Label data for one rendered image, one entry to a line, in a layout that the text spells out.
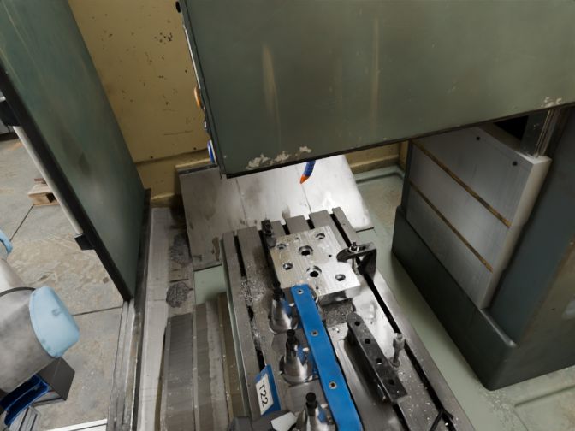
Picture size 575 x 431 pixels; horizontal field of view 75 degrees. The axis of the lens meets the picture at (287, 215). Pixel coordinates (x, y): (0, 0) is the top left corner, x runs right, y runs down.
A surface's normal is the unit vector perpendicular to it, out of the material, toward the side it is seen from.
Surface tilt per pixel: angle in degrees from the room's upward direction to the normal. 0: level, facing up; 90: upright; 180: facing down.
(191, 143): 90
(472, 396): 0
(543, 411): 0
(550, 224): 90
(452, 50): 90
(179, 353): 8
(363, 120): 90
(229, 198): 24
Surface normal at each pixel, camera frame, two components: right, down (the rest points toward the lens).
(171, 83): 0.24, 0.59
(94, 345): -0.10, -0.77
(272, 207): 0.01, -0.47
